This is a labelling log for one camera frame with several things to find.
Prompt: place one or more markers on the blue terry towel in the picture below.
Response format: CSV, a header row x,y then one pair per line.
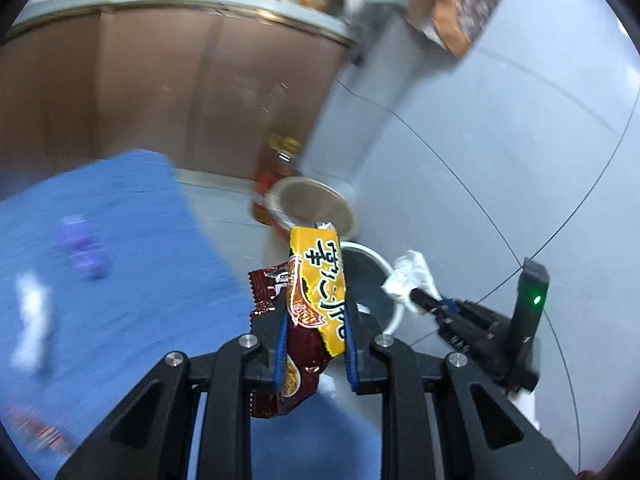
x,y
150,260

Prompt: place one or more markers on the small purple wrapper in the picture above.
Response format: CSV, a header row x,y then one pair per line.
x,y
82,247

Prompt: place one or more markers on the maroon snack wrapper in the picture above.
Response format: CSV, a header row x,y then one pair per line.
x,y
300,360

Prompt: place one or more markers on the white bin with black liner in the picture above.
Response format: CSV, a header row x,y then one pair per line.
x,y
372,270

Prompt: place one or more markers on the orange red snack wrapper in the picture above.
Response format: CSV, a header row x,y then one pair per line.
x,y
37,430

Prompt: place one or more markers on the orange floral apron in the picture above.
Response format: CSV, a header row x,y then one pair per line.
x,y
465,5

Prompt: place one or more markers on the yellow snack wrapper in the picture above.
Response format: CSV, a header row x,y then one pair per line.
x,y
320,280

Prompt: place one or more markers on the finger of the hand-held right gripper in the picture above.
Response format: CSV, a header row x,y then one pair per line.
x,y
424,301
452,327

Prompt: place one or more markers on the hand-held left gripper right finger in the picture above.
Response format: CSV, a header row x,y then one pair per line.
x,y
351,365

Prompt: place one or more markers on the cooking oil bottle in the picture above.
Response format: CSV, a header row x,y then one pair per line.
x,y
272,170

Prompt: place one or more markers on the tan bucket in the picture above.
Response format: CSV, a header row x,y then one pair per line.
x,y
312,202

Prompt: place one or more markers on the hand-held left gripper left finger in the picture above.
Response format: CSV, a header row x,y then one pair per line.
x,y
281,360

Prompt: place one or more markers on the translucent white plastic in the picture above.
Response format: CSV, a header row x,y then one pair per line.
x,y
410,275

